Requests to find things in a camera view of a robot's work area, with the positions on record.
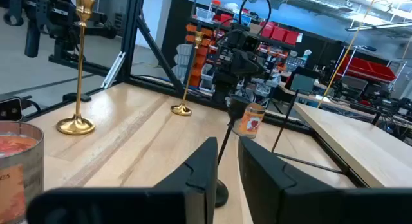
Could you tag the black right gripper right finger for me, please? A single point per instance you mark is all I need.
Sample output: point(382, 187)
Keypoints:
point(273, 192)

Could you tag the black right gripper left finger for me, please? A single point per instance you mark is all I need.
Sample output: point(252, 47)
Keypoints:
point(193, 185)

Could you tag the candle jar orange label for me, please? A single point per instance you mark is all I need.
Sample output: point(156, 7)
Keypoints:
point(254, 124)

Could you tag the gold brass candlestick holder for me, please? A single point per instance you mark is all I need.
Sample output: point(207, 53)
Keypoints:
point(76, 124)
point(181, 109)

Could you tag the black candlestick holder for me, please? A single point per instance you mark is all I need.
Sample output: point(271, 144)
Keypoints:
point(237, 108)

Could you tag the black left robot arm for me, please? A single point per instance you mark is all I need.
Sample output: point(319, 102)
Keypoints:
point(239, 61)

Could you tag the wooden shelf black legs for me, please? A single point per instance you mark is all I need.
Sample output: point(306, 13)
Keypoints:
point(354, 143)

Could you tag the dark background computer monitor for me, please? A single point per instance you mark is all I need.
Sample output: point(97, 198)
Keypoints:
point(302, 82)

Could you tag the rack with orange bins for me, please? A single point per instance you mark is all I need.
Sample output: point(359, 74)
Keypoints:
point(201, 53)

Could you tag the red storage bin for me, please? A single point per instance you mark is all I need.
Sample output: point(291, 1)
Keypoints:
point(367, 68)

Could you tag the black background machine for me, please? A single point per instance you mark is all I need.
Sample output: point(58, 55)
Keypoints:
point(48, 18)

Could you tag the silver aluminium bracket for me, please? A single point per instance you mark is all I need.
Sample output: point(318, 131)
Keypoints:
point(112, 71)

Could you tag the small black table camera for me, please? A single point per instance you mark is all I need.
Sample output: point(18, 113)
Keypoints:
point(9, 108)

